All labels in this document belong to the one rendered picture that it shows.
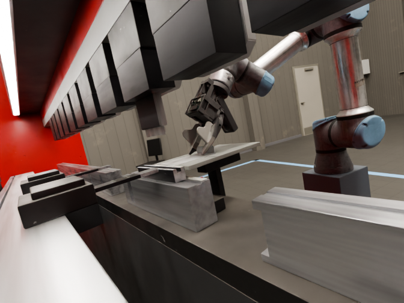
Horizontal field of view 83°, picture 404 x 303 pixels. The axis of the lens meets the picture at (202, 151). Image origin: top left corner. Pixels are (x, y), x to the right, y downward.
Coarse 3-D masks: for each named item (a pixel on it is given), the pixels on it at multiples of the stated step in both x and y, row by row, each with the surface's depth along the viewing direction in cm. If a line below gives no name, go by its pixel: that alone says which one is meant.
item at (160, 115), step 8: (152, 96) 51; (160, 96) 52; (136, 104) 58; (144, 104) 55; (152, 104) 52; (160, 104) 52; (144, 112) 56; (152, 112) 53; (160, 112) 52; (144, 120) 57; (152, 120) 54; (160, 120) 52; (144, 128) 58; (152, 128) 57; (160, 128) 54
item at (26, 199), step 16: (128, 176) 52; (144, 176) 52; (32, 192) 37; (48, 192) 38; (64, 192) 38; (80, 192) 40; (32, 208) 36; (48, 208) 37; (64, 208) 38; (80, 208) 40; (32, 224) 36
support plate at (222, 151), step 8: (224, 144) 78; (232, 144) 74; (240, 144) 70; (248, 144) 66; (256, 144) 66; (216, 152) 64; (224, 152) 61; (232, 152) 60; (168, 160) 68; (200, 160) 56; (208, 160) 55; (216, 160) 57; (192, 168) 52
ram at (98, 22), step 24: (96, 0) 55; (120, 0) 46; (144, 0) 44; (72, 24) 74; (96, 24) 58; (72, 48) 81; (96, 48) 63; (72, 72) 89; (48, 96) 152; (48, 120) 182
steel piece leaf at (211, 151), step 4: (200, 148) 67; (212, 148) 63; (200, 152) 68; (208, 152) 65; (212, 152) 63; (188, 156) 66; (192, 156) 64; (196, 156) 62; (200, 156) 61; (204, 156) 60; (176, 160) 63; (180, 160) 62; (184, 160) 60; (188, 160) 59; (192, 160) 58
